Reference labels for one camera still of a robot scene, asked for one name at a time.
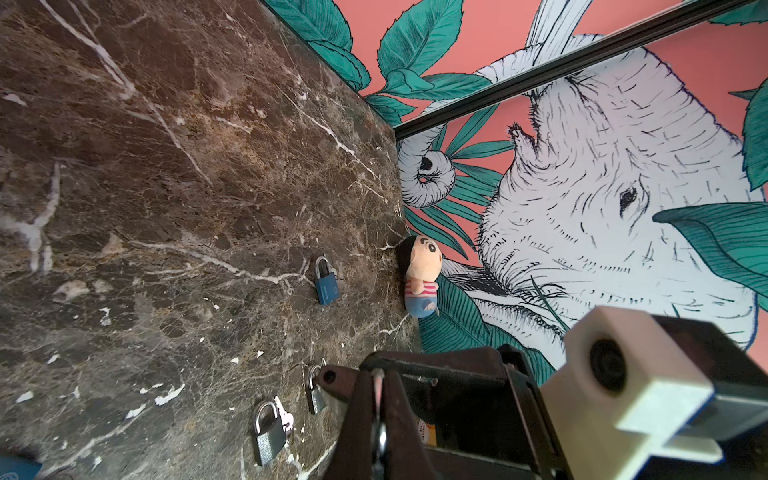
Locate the small black padlock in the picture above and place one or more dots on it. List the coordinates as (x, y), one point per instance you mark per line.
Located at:
(272, 424)
(315, 397)

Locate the blue padlock with keys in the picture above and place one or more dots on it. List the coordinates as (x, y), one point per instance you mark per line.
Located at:
(18, 468)

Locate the plush doll striped shirt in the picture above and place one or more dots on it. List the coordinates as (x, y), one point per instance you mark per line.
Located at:
(419, 261)

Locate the black right corner frame post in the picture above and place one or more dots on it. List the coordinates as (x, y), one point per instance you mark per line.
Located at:
(681, 17)

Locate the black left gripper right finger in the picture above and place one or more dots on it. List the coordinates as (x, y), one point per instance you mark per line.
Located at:
(405, 456)

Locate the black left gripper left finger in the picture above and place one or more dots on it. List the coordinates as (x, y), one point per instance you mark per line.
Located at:
(353, 454)

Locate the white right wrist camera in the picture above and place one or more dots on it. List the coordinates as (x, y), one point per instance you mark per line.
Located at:
(636, 386)

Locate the blue padlock silver shackle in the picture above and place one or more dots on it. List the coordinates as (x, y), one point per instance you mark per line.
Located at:
(326, 281)

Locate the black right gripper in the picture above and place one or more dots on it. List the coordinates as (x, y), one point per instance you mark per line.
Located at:
(490, 417)

